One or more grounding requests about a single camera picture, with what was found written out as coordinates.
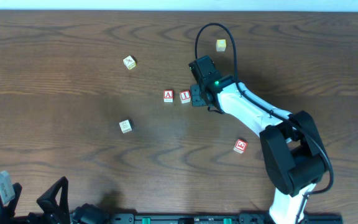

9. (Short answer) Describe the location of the yellow-topped wooden block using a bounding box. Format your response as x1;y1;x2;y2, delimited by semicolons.
216;39;227;52

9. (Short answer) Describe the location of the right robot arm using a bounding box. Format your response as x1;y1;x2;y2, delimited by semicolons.
189;56;333;223

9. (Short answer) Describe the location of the wooden block with dragonfly drawing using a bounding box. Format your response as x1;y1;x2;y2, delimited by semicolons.
123;55;137;70

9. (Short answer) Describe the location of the red letter I block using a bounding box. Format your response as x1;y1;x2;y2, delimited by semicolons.
180;90;191;104

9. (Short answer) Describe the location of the red letter E block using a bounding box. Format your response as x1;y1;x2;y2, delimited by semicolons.
233;139;248;154

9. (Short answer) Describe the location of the plain wooden number 5 block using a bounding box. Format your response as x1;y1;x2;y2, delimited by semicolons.
119;119;133;134

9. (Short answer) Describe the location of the red letter A block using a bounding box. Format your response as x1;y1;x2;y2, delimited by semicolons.
163;90;173;103

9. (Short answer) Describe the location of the black mounting rail with bases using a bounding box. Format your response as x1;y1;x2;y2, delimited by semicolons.
29;203;344;224

